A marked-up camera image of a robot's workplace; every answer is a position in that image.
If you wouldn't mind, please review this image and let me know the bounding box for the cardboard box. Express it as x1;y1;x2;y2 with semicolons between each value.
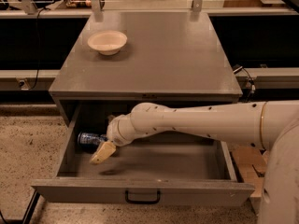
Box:
232;147;267;215

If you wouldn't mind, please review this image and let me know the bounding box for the black drawer handle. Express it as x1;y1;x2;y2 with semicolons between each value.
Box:
124;190;161;205

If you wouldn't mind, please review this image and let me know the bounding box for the grey open top drawer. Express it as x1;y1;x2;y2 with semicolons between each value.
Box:
32;104;254;206

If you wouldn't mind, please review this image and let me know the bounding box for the black cables right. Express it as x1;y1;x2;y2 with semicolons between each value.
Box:
232;63;257;103

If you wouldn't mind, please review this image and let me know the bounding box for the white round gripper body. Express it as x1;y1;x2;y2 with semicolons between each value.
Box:
107;115;138;147

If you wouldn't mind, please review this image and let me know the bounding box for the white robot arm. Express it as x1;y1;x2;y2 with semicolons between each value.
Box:
91;100;299;224

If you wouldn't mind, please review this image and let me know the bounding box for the grey cabinet with counter top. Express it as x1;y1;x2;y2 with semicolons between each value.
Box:
50;11;242;122

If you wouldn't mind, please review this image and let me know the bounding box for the white bowl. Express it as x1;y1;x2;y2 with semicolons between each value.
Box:
87;30;127;55

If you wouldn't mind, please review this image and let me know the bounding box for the wall power outlet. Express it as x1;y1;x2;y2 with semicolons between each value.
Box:
17;78;30;91

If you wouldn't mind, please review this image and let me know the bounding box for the blue pepsi can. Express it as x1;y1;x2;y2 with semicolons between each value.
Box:
78;132;107;151

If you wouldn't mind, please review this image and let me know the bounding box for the grey metal post left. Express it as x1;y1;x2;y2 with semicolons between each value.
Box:
91;0;102;21

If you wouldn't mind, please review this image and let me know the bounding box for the black power cable left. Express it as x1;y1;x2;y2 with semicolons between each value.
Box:
29;7;50;91

